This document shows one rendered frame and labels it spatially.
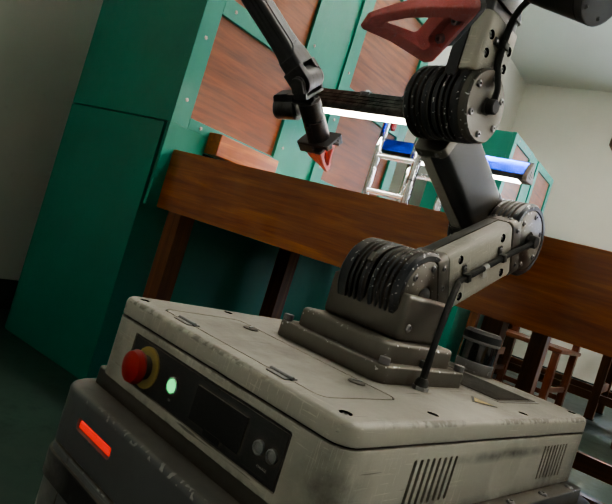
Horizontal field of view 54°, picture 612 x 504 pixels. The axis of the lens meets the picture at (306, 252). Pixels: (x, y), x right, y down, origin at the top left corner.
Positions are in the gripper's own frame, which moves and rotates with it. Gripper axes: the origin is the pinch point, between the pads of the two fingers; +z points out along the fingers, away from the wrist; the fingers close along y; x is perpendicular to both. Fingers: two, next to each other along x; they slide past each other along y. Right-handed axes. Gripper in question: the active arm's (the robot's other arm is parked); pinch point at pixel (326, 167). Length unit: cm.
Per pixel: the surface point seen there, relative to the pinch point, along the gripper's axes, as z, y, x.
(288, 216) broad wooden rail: 5.0, 1.8, 16.1
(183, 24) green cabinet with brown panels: -30, 61, -17
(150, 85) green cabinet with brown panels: -17, 68, -1
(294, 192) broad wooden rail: 0.8, 2.4, 11.3
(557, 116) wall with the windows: 271, 123, -479
